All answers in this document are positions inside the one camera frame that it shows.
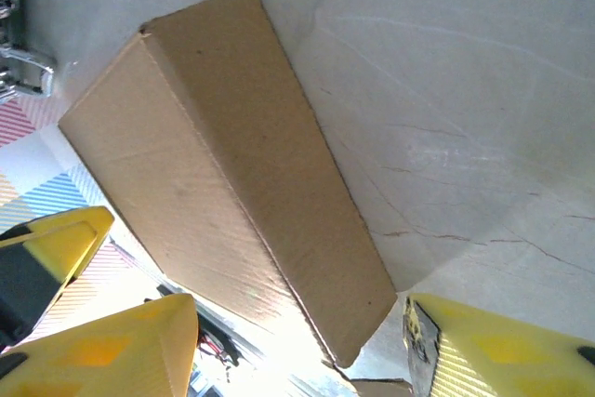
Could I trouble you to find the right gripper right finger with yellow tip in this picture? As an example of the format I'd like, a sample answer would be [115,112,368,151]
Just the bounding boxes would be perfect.
[403,293,595,397]

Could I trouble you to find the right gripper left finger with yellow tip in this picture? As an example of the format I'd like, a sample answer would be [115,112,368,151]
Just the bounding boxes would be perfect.
[0,293,201,397]

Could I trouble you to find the brown cardboard box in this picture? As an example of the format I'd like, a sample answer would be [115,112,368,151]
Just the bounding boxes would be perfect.
[58,0,415,397]

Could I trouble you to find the black case with metal latches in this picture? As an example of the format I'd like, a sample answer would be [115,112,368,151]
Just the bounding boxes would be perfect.
[0,0,58,105]

